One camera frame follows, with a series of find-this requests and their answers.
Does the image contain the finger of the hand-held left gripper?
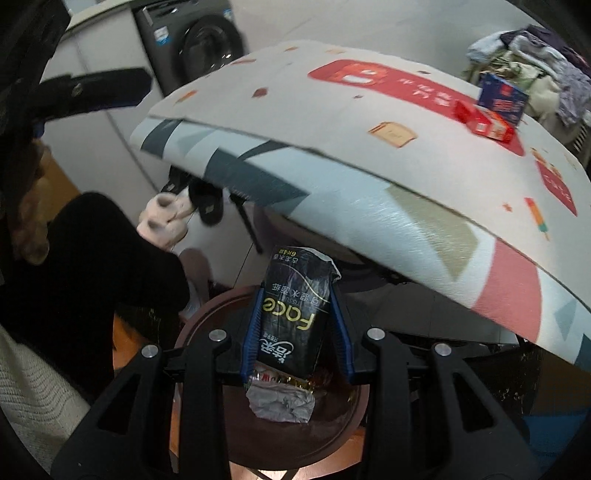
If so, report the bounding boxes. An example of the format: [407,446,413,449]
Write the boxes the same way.
[39,67,154,121]

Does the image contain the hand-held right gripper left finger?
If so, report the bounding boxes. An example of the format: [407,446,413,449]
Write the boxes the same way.
[50,286,266,480]

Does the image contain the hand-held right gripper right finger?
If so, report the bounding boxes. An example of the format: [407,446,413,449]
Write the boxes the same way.
[329,284,536,480]

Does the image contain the black tissue packet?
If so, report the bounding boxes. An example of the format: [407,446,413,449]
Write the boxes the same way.
[245,244,342,393]

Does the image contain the gold foil wrapper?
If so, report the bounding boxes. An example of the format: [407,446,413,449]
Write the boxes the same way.
[245,374,317,424]

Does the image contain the brown round trash bin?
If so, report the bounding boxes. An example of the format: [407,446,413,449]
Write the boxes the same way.
[173,286,372,472]

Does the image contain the grey washing machine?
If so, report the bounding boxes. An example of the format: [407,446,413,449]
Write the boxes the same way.
[134,0,247,97]

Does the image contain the brown fuzzy cloth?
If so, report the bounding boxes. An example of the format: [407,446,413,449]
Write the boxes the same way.
[9,138,52,265]

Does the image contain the black table leg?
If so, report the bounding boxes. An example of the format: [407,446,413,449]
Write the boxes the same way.
[228,194,264,254]

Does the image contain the black slipper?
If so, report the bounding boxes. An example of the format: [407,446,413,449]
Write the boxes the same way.
[159,168,191,195]
[189,180,225,227]

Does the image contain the fuzzy pale slipper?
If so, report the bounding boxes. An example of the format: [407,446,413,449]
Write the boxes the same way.
[136,191,197,252]

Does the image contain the person's leg black trousers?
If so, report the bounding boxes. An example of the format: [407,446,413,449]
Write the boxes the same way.
[0,191,190,416]

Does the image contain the white knitted cloth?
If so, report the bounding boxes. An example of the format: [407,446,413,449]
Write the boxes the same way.
[0,323,93,444]

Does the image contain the red carton box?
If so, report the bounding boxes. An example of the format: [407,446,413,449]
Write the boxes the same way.
[455,99,517,144]

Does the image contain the blue carton box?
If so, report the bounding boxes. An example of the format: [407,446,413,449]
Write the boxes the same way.
[477,71,529,126]

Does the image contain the pile of clothes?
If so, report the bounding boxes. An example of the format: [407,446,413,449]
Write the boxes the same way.
[462,25,591,153]

